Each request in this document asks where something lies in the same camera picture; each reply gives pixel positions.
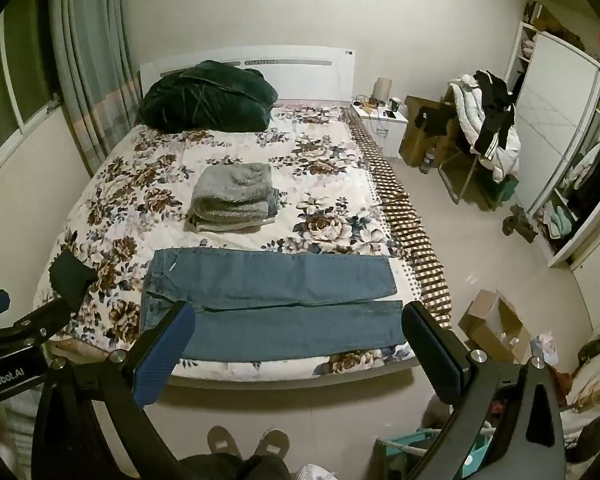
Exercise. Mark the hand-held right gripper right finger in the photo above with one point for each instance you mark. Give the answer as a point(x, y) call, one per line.
point(432, 355)

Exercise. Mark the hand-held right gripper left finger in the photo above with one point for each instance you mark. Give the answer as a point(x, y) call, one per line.
point(162, 360)

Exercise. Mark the blue jeans pants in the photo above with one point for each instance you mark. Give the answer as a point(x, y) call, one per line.
point(280, 285)

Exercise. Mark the dark cloth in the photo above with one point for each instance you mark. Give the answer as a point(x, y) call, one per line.
point(70, 277)

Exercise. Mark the open cardboard box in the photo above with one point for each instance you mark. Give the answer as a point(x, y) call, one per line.
point(490, 325)

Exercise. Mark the teal rack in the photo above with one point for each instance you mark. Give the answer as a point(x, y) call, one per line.
point(405, 452)

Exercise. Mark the grey slipper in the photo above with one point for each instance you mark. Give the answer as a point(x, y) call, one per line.
point(225, 441)
point(272, 442)

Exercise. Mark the pink white bag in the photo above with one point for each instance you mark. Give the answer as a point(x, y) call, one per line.
point(544, 349)

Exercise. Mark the brown checked bed cover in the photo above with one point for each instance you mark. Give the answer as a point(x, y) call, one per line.
point(415, 240)

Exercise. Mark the dark floor object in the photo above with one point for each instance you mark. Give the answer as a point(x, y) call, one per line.
point(520, 224)

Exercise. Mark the green storage box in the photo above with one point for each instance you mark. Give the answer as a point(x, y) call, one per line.
point(507, 191)

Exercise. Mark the stack of folded grey clothes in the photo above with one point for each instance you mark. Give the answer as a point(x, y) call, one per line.
point(232, 190)

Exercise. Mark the folded teal clothes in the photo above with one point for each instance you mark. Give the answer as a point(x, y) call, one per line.
point(560, 222)

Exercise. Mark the floral bed sheet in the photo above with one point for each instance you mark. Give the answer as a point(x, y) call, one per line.
point(130, 160)

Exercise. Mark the plastic bottle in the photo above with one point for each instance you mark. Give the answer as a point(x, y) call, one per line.
point(427, 159)

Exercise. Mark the tall brown cardboard box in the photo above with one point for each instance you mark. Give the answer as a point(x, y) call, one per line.
point(415, 145)

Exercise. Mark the white framed window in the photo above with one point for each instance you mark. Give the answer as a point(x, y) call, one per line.
point(5, 85)

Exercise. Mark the white nightstand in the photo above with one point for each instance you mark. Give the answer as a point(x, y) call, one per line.
point(392, 135)

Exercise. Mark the black garment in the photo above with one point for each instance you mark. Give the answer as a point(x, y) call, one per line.
point(432, 120)

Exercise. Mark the white puffer jacket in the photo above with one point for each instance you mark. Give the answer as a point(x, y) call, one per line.
point(472, 110)

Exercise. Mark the black striped track clothing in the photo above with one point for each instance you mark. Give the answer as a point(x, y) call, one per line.
point(495, 105)

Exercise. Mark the grey-blue curtain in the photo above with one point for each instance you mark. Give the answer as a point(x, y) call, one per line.
point(95, 60)

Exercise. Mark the dark green duvet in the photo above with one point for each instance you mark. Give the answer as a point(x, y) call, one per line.
point(205, 95)

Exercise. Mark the beige table lamp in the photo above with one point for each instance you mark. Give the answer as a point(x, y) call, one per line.
point(381, 91)

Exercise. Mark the white wardrobe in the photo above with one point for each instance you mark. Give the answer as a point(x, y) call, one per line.
point(550, 110)

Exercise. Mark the white bed headboard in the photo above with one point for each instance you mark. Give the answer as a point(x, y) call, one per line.
point(305, 75)

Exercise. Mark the clutter atop wardrobe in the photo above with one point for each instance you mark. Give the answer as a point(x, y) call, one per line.
point(550, 22)

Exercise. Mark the metal frame chair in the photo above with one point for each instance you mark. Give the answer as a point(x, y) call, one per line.
point(460, 180)

